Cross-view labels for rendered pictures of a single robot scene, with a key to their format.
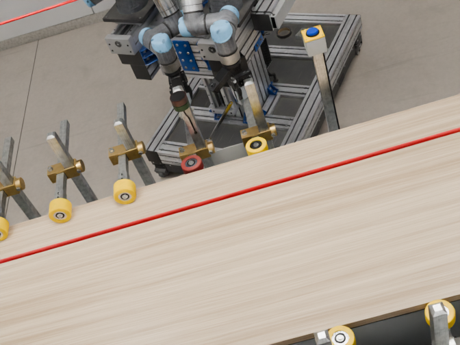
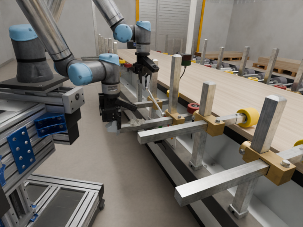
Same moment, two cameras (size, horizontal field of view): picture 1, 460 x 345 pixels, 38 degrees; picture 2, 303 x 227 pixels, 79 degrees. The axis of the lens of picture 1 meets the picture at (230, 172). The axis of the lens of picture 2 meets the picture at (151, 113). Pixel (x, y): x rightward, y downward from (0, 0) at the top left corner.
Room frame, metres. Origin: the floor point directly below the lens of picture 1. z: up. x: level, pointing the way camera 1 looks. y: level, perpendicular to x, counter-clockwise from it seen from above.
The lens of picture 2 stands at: (2.51, 0.78, 1.28)
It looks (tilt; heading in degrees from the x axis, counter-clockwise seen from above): 25 degrees down; 238
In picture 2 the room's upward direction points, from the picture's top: 2 degrees clockwise
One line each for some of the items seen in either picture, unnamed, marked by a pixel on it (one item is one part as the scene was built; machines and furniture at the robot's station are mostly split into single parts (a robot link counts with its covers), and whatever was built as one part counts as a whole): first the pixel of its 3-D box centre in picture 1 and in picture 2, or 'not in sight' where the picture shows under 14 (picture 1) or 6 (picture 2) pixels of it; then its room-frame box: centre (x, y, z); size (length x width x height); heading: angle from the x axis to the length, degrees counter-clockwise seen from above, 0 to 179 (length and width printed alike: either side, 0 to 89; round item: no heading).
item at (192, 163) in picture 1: (195, 172); (194, 114); (1.83, 0.12, 0.85); 0.08 x 0.08 x 0.11
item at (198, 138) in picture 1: (196, 135); (172, 102); (1.94, 0.07, 0.93); 0.03 x 0.03 x 0.48; 83
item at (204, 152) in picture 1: (197, 152); (174, 117); (1.94, 0.09, 0.85); 0.13 x 0.06 x 0.05; 83
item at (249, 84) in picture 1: (263, 127); (153, 97); (1.91, -0.18, 0.87); 0.03 x 0.03 x 0.48; 83
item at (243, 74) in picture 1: (236, 71); (142, 63); (2.01, -0.16, 1.09); 0.09 x 0.08 x 0.12; 103
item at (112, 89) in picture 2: (169, 64); (111, 88); (2.27, 0.07, 1.05); 0.08 x 0.08 x 0.05
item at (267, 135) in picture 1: (259, 134); (154, 102); (1.91, -0.16, 0.84); 0.13 x 0.06 x 0.05; 83
